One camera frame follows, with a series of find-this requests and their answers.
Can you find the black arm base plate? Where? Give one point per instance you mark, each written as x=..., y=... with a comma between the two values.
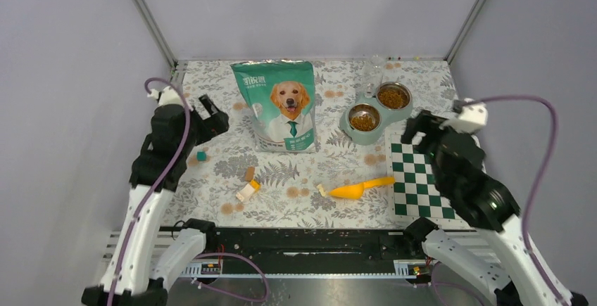
x=302, y=252

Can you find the mint double pet bowl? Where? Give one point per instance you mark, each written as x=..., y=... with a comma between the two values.
x=360, y=138

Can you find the green dog food bag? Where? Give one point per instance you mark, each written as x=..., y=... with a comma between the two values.
x=281, y=95

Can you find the white yellow toy block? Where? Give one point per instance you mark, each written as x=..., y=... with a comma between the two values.
x=249, y=190

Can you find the teal small cube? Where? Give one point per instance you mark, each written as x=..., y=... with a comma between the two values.
x=201, y=156

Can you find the floral patterned table cloth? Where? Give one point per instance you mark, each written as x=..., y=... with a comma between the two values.
x=287, y=196

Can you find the small cream toy piece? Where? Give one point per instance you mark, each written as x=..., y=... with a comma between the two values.
x=321, y=190

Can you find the green white checkerboard mat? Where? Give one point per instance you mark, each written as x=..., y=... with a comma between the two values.
x=413, y=194

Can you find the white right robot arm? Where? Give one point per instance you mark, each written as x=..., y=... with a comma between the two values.
x=489, y=208

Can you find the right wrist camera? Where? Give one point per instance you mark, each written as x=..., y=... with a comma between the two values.
x=471, y=116

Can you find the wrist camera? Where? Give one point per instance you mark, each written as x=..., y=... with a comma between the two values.
x=471, y=116
x=166, y=96

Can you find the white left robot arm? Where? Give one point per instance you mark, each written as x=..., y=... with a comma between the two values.
x=132, y=277

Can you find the brown pet food kibble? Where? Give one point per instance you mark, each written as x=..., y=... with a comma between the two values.
x=391, y=103

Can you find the orange plastic scoop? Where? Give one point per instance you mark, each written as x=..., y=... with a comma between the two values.
x=355, y=191

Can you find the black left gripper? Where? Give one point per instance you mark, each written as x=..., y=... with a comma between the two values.
x=212, y=126

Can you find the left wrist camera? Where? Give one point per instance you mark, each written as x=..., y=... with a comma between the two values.
x=166, y=96

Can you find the brown wooden cylinder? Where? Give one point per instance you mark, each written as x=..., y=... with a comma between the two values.
x=249, y=174

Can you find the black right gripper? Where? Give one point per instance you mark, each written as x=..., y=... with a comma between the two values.
x=420, y=122

